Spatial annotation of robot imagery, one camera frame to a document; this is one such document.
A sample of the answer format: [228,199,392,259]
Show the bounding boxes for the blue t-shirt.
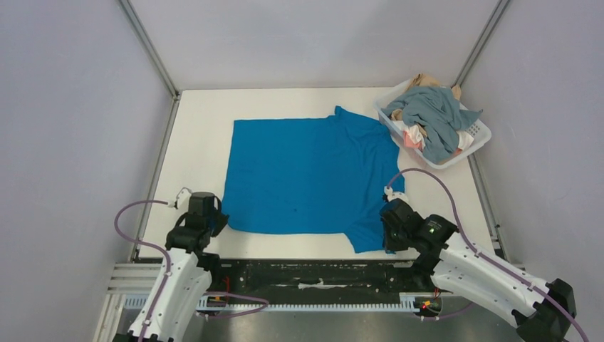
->
[222,106,405,253]

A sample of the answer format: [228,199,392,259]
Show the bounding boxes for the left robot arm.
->
[113,192,229,341]

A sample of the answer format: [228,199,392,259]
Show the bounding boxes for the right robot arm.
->
[380,198,577,341]

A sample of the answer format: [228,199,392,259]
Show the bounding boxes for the pink t-shirt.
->
[403,131,474,156]

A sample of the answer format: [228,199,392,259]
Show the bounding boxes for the white t-shirt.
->
[392,120,474,152]

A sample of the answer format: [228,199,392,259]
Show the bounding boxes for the grey-blue t-shirt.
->
[378,86,482,165]

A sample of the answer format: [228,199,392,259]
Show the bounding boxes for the white laundry basket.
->
[374,77,492,170]

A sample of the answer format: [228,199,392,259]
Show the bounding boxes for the beige t-shirt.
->
[390,73,462,121]

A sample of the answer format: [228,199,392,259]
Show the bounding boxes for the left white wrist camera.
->
[167,187,193,209]

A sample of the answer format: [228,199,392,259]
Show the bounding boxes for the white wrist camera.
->
[167,187,193,209]
[382,186,410,204]

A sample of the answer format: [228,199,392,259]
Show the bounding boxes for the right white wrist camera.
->
[382,186,410,204]

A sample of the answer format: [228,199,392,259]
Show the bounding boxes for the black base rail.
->
[209,259,435,305]

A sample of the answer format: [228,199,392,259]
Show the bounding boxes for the white cable duct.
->
[123,292,439,314]

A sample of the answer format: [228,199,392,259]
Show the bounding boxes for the aluminium frame left post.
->
[118,0,181,261]

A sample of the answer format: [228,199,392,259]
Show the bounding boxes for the aluminium frame post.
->
[454,0,511,86]
[118,0,181,261]

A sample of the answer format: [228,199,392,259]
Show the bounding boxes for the aluminium frame right post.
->
[454,0,511,86]

